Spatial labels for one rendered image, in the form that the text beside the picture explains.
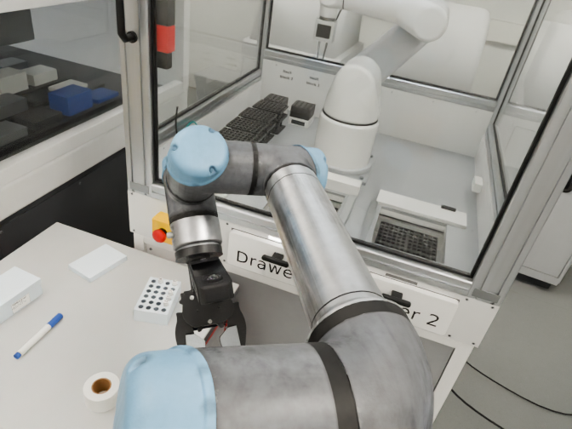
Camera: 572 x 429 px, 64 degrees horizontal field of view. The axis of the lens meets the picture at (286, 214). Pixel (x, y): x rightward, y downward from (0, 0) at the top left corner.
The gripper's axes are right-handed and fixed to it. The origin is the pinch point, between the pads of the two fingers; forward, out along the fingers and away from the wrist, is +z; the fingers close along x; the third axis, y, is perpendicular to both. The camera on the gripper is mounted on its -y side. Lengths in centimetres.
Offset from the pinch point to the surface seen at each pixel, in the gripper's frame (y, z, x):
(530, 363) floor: 138, 32, -157
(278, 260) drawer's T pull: 46, -23, -22
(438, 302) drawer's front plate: 36, -5, -57
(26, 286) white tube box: 55, -28, 39
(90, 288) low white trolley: 62, -26, 26
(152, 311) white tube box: 51, -17, 11
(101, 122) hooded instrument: 89, -88, 22
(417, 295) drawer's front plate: 37, -8, -53
